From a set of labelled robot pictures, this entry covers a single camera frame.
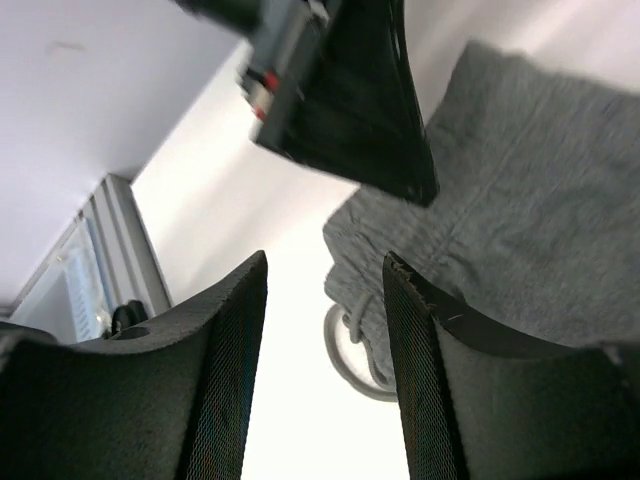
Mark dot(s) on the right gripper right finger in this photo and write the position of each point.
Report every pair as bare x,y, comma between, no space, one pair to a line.
480,400

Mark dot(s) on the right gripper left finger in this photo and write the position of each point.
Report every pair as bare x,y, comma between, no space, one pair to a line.
168,398

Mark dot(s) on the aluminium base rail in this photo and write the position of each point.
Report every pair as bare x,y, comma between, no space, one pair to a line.
125,257

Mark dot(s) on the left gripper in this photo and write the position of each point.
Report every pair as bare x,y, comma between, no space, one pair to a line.
330,85

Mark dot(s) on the grey shorts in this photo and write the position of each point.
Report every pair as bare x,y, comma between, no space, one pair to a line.
536,223

